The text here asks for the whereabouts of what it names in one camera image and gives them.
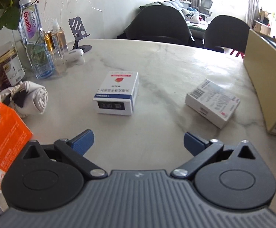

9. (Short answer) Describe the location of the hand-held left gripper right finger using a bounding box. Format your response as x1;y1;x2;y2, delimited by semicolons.
171;132;257;178

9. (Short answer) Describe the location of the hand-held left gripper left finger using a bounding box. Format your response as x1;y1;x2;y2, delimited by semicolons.
22;129;107;178

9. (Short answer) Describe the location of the thin white strawberry box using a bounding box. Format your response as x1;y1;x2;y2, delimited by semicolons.
185;79;241;130

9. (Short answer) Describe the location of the thick white strawberry box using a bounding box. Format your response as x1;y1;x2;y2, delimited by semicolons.
92;71;139;116

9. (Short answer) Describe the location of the cardboard shoe box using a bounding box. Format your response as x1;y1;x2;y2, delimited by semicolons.
243;28;276;138

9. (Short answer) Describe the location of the white marble desktop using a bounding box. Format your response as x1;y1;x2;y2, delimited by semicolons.
0;39;276;219

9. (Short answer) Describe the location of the rolled beige cloth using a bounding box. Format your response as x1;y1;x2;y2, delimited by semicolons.
2;81;49;118

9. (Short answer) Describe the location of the orange carton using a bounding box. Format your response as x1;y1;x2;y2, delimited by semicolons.
0;91;33;193

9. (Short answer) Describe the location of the clear glass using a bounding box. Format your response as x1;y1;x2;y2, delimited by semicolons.
49;49;67;74

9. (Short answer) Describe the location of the white oval device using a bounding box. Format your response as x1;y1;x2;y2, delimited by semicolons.
62;49;84;62

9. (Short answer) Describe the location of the red child chair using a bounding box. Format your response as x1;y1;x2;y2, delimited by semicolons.
229;49;246;60

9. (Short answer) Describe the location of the brown jar white label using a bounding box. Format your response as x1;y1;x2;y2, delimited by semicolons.
0;47;26;87

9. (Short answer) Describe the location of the gold cap amber bottle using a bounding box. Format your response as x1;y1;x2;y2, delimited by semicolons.
44;30;54;51

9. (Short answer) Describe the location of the amber spray bottle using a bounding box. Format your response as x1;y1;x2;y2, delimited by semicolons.
51;18;68;51

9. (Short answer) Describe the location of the clear water bottle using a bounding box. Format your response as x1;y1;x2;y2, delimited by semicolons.
19;0;55;80

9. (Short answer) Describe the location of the dark phone stand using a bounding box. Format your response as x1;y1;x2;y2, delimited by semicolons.
68;17;92;52

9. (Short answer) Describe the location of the dark dining chair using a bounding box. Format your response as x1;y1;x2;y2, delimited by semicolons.
116;5;195;47
203;15;251;56

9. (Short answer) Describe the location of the deer print pillow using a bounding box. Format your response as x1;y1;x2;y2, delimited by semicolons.
182;8;200;22

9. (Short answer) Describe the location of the wooden computer desk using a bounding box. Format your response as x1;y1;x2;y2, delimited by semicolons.
252;20;271;36

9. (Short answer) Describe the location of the grey office chair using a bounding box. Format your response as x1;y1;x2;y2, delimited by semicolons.
198;0;213;17

